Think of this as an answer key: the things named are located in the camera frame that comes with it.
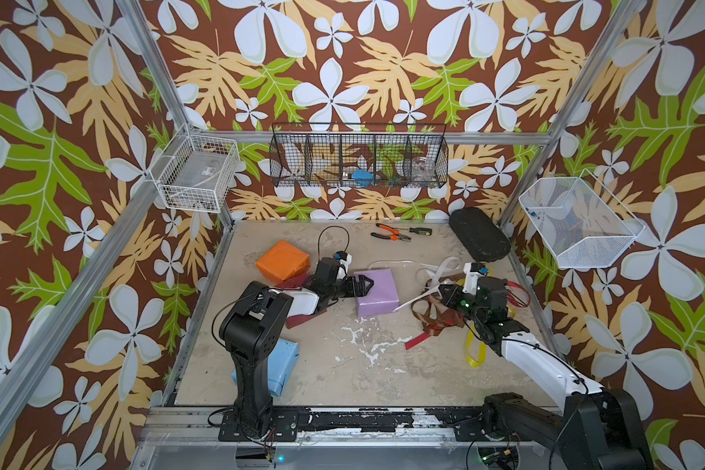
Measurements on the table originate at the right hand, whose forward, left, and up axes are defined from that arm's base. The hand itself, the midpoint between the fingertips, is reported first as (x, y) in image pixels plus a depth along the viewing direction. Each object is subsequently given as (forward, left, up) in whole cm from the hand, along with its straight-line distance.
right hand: (436, 284), depth 86 cm
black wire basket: (+41, +23, +18) cm, 50 cm away
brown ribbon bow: (-1, -1, -13) cm, 14 cm away
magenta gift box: (-14, +37, +12) cm, 41 cm away
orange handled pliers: (+30, +9, -12) cm, 34 cm away
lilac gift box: (0, +16, -6) cm, 17 cm away
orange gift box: (+13, +50, -6) cm, 52 cm away
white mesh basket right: (+11, -41, +15) cm, 44 cm away
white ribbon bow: (+17, -10, -14) cm, 24 cm away
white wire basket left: (+26, +72, +22) cm, 80 cm away
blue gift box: (-20, +45, -7) cm, 50 cm away
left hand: (+7, +21, -8) cm, 24 cm away
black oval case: (+26, -22, -7) cm, 35 cm away
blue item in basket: (+33, +22, +15) cm, 42 cm away
